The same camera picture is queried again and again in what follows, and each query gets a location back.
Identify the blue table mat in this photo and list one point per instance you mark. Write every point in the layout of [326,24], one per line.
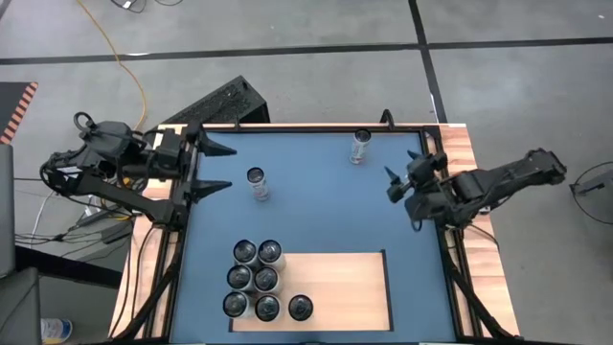
[316,215]

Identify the light wooden board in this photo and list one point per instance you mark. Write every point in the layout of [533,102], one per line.
[345,292]

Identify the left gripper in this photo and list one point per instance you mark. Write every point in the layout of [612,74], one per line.
[167,153]

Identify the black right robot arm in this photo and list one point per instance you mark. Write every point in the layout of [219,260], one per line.
[479,187]

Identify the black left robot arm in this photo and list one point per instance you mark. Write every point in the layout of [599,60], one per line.
[110,191]

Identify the black mat with hazard stripes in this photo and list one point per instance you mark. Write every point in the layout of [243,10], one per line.
[12,103]

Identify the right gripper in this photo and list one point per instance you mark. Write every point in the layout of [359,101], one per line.
[421,172]

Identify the white Celsius beverage can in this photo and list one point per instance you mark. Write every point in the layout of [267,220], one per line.
[235,304]

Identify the white blue yellow bottle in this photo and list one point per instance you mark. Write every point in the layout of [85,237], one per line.
[55,330]

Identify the clear tube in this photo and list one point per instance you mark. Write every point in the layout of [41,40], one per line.
[266,278]
[245,250]
[239,276]
[362,137]
[256,176]

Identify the white Celsius Peach Vibe can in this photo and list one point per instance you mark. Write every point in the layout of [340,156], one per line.
[301,307]

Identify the grey cabinet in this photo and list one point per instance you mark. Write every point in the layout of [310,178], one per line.
[6,211]

